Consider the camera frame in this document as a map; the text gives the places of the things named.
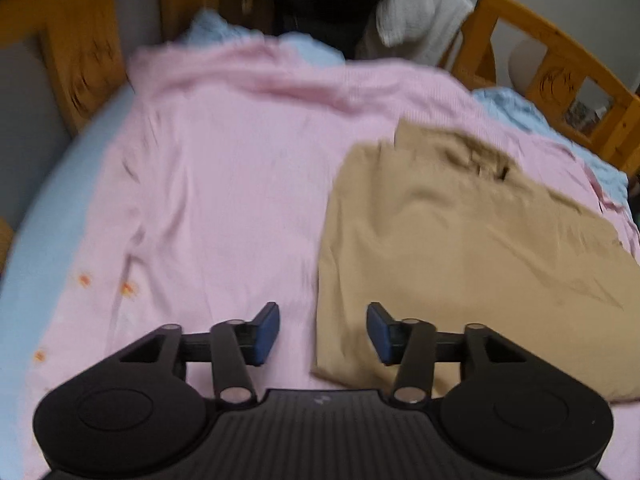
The pink floral bed cover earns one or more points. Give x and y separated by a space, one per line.
148 411

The white grey garment on rail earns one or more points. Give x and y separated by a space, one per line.
421 31

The wooden bed frame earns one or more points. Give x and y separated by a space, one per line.
84 60

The tan zip jacket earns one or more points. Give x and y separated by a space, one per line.
440 226

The light blue bed sheet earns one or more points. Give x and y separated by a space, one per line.
45 259

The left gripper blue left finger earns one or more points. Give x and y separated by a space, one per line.
237 344

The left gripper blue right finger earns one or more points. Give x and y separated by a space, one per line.
409 344

